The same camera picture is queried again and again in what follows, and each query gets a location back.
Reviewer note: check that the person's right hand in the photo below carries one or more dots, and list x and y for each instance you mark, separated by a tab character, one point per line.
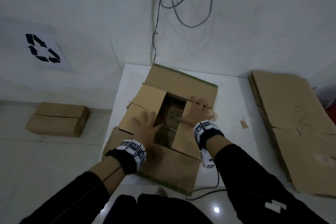
198	113

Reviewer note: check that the person's left hand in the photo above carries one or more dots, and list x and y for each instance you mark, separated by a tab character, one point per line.
145	132

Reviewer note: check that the brown cardboard box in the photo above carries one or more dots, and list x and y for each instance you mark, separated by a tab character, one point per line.
52	124
288	95
170	168

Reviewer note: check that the stack of boxes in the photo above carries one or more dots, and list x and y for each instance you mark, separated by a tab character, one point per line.
258	100

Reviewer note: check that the person's left forearm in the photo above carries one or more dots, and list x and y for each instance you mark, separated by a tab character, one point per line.
105	176

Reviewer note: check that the person's right forearm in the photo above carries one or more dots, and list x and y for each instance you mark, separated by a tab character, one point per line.
249	179

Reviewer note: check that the person's black trouser legs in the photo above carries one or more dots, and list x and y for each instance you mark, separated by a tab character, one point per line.
157	210

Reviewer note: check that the black marker wrist band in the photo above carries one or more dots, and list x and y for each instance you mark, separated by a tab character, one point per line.
212	133
123	160

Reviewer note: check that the white table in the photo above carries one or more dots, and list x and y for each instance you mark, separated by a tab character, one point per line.
233	95

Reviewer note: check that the brown tape scrap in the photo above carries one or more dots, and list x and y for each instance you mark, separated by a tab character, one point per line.
244	124

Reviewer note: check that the red chair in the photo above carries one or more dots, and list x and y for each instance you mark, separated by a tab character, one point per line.
331	112

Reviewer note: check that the white recycling symbol sign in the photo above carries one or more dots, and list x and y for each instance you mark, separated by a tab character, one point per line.
15	48

